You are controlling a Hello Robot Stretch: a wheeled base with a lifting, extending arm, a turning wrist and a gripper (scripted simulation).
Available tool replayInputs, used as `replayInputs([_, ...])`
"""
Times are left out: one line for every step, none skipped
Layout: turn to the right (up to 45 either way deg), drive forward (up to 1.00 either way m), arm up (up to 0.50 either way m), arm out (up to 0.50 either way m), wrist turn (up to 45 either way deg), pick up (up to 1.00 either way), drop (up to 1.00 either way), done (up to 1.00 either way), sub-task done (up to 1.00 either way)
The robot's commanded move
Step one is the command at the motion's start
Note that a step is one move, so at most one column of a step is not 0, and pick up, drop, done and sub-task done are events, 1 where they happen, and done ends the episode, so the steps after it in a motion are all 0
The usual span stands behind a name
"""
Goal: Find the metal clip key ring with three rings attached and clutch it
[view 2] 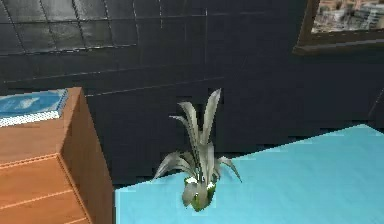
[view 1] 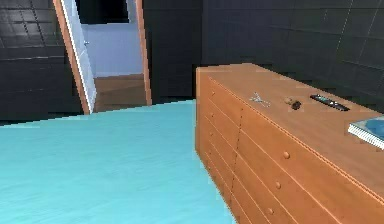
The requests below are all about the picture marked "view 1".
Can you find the brown and black small object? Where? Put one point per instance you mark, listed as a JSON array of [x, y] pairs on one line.
[[293, 103]]

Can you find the wooden chest of drawers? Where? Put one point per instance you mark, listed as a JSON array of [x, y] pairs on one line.
[[300, 160]]

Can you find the white room door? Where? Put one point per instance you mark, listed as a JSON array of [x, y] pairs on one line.
[[79, 53]]

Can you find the black remote control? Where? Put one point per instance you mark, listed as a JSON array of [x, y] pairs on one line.
[[329, 102]]

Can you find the blue spiral notebook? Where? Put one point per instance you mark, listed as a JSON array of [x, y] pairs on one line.
[[370, 130]]

